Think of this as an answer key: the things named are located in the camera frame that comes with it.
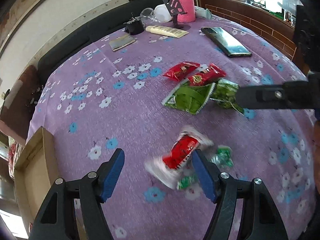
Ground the red white snack packet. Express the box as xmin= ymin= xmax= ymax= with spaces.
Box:
xmin=144 ymin=125 xmax=214 ymax=189

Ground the small green candy packet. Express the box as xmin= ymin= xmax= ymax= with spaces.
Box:
xmin=176 ymin=145 xmax=233 ymax=190

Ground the cardboard tray box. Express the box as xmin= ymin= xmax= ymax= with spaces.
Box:
xmin=13 ymin=126 xmax=87 ymax=240

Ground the black smartphone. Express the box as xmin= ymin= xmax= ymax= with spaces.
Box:
xmin=201 ymin=27 xmax=252 ymax=58

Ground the patterned blanket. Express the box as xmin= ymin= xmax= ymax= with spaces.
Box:
xmin=8 ymin=137 xmax=24 ymax=177

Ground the green pea snack packet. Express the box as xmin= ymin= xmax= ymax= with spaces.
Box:
xmin=162 ymin=79 xmax=215 ymax=115

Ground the brown armchair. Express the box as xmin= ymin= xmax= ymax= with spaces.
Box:
xmin=1 ymin=65 xmax=40 ymax=146

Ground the light green cloth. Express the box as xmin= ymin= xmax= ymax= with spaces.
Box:
xmin=194 ymin=6 xmax=212 ymax=20

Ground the purple floral tablecloth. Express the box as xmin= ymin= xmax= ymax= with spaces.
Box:
xmin=28 ymin=17 xmax=316 ymax=239

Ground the cream lotion tube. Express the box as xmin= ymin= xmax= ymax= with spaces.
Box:
xmin=145 ymin=25 xmax=189 ymax=38

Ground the pink thermos bottle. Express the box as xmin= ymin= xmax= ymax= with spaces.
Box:
xmin=177 ymin=0 xmax=196 ymax=23

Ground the black phone stand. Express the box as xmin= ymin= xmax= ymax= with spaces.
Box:
xmin=163 ymin=0 xmax=190 ymax=31

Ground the white round container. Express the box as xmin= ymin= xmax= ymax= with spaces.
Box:
xmin=154 ymin=4 xmax=172 ymax=23

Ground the olive notebook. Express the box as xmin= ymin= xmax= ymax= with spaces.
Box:
xmin=109 ymin=34 xmax=136 ymax=51

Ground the clear glass bowl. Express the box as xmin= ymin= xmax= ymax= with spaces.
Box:
xmin=140 ymin=8 xmax=156 ymax=23

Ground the black sofa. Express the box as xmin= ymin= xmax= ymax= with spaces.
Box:
xmin=37 ymin=0 xmax=163 ymax=84

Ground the black mug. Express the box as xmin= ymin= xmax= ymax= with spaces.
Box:
xmin=124 ymin=13 xmax=146 ymax=35

